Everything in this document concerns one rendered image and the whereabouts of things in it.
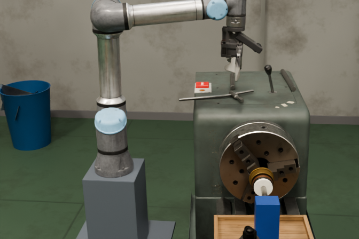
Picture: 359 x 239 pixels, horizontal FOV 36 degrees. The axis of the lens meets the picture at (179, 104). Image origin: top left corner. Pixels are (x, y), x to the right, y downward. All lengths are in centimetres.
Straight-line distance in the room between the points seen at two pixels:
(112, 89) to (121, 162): 28
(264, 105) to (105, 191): 75
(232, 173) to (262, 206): 34
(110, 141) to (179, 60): 335
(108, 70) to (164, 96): 339
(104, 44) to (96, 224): 69
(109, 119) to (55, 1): 356
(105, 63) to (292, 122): 79
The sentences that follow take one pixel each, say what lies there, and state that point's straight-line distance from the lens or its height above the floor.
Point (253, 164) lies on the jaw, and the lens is 210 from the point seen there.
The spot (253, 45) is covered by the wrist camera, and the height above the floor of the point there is 154.
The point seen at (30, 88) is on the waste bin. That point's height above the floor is 47.
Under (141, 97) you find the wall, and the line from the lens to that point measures 555.
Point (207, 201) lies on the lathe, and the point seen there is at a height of 85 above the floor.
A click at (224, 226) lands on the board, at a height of 88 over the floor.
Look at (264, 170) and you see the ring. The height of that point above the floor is 112.
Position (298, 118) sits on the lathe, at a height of 122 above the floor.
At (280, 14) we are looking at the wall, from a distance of 520.
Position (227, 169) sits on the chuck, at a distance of 219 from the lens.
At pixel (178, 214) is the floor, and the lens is 396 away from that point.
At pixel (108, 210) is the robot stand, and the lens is 216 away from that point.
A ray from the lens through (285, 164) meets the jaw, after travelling 216.
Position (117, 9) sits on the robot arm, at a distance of 195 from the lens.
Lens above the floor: 207
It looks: 20 degrees down
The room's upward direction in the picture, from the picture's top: 2 degrees counter-clockwise
